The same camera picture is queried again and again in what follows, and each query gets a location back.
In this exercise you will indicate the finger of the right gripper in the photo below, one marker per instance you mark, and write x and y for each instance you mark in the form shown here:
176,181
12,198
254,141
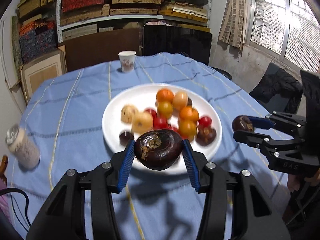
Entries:
267,122
264,143

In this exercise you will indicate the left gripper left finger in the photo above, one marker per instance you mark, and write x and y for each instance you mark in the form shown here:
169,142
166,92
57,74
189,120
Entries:
107,178

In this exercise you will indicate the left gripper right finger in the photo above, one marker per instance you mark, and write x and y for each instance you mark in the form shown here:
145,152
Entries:
208,178

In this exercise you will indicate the dark purple plum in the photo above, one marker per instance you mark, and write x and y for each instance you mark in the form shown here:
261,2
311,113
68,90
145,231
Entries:
125,137

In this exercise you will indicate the large orange tomato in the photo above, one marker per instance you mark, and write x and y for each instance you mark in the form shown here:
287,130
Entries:
187,129

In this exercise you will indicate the large dark water chestnut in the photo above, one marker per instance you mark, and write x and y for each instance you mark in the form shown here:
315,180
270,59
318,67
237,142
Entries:
158,149

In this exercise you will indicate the large yellow pepino melon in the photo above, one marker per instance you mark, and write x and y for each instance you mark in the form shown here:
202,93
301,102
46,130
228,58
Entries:
142,122

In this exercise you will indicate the tan pepino melon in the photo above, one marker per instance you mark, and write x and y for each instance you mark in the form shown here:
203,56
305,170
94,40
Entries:
180,100

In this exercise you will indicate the person's right hand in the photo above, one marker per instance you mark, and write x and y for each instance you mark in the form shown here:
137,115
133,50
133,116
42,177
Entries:
294,182

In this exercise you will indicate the black jacket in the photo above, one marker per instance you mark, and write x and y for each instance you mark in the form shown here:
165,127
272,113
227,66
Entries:
278,91

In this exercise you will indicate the orange tangerine front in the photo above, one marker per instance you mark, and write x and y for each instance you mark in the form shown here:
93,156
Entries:
189,113

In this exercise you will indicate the orange tangerine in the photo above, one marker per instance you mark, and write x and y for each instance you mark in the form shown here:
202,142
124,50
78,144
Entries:
189,113
165,95

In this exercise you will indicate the striped pepino melon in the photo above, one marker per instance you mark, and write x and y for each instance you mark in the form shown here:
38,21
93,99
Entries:
127,113

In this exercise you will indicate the blue checked tablecloth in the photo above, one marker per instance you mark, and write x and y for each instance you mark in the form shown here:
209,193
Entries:
64,119

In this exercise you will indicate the yellow orange tomato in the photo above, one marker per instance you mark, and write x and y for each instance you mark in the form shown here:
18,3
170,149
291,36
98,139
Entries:
165,109

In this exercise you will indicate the white oval plate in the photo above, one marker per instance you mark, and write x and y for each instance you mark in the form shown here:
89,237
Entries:
144,96

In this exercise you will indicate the white beverage can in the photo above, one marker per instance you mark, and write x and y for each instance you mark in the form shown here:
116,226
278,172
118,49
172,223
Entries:
19,144

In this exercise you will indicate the orange tangerine back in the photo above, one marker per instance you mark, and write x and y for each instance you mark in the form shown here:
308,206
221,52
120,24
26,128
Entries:
165,95

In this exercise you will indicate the barred window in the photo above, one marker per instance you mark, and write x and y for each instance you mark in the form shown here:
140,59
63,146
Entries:
286,30

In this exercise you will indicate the hanging checked cloth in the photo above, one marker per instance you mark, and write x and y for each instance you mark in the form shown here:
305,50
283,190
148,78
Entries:
232,30

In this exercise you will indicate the pink cloth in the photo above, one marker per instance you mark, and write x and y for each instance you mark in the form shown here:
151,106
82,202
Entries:
4,202

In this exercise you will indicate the black chair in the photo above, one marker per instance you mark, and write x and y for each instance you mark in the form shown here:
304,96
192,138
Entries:
188,42

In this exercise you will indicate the white paper cup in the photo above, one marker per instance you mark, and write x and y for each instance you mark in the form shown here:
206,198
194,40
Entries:
127,60

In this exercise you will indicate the framed picture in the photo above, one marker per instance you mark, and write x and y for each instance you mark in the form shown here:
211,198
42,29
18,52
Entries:
47,66

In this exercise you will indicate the brown wooden board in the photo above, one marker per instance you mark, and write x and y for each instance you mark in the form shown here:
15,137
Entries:
92,49

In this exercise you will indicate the white metal shelf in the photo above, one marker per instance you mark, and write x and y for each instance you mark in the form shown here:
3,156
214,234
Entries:
74,14

